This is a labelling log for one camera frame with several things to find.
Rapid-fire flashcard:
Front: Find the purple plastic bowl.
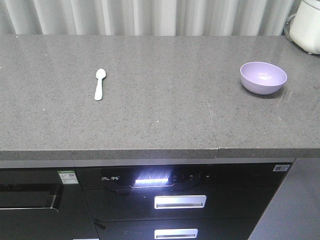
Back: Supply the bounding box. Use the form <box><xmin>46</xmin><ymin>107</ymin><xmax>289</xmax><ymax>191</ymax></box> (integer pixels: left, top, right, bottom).
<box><xmin>240</xmin><ymin>61</ymin><xmax>288</xmax><ymax>95</ymax></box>

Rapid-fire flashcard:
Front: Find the white pleated curtain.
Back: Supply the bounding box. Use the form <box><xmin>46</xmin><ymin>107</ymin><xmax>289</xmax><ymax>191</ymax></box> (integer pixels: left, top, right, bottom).
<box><xmin>0</xmin><ymin>0</ymin><xmax>299</xmax><ymax>36</ymax></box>

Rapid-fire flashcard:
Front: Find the black built-in dishwasher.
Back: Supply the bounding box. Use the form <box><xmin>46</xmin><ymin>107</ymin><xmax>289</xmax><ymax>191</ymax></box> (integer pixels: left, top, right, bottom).
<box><xmin>0</xmin><ymin>168</ymin><xmax>99</xmax><ymax>240</ymax></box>

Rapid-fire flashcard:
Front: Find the black disinfection cabinet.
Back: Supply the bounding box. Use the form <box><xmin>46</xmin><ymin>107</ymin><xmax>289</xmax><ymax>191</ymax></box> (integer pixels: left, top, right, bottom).
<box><xmin>75</xmin><ymin>162</ymin><xmax>291</xmax><ymax>240</ymax></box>

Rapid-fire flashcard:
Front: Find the light green plastic spoon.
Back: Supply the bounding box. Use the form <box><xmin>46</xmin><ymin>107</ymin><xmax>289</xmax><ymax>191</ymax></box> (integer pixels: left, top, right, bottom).
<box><xmin>94</xmin><ymin>68</ymin><xmax>107</xmax><ymax>101</ymax></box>

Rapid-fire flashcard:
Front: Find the grey cabinet door panel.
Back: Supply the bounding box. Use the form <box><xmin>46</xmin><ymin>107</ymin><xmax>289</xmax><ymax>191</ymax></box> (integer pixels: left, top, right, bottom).
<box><xmin>249</xmin><ymin>158</ymin><xmax>320</xmax><ymax>240</ymax></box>

